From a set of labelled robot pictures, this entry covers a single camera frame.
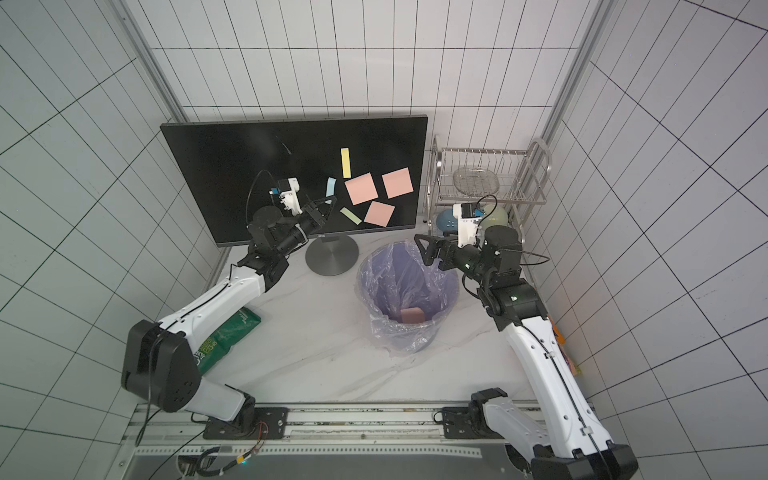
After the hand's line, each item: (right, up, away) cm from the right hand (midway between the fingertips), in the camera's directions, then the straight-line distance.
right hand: (418, 235), depth 67 cm
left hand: (-20, +9, +9) cm, 24 cm away
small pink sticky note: (0, -24, +20) cm, 31 cm away
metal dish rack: (+28, +18, +24) cm, 41 cm away
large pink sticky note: (-4, +15, +14) cm, 21 cm away
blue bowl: (+15, +6, +41) cm, 44 cm away
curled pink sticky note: (-14, +13, +12) cm, 23 cm away
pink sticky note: (-10, +7, +20) cm, 23 cm away
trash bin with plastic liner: (-1, -20, +20) cm, 29 cm away
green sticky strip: (-18, +6, +19) cm, 27 cm away
